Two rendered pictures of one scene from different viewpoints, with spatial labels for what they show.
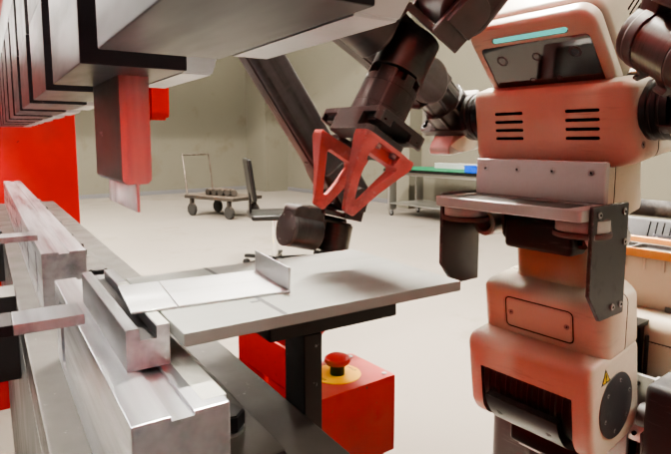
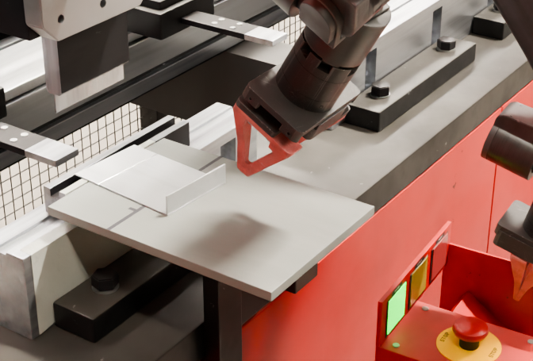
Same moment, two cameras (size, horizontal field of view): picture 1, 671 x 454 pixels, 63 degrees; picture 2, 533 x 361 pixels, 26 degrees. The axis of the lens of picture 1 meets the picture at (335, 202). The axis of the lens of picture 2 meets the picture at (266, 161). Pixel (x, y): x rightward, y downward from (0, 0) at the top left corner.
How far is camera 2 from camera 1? 0.99 m
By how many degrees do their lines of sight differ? 67
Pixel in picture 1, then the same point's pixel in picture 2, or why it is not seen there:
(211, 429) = (14, 268)
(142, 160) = (55, 78)
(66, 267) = not seen: hidden behind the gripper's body
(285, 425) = (177, 318)
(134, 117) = (49, 48)
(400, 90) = (301, 67)
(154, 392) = (22, 231)
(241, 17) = not seen: outside the picture
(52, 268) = not seen: hidden behind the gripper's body
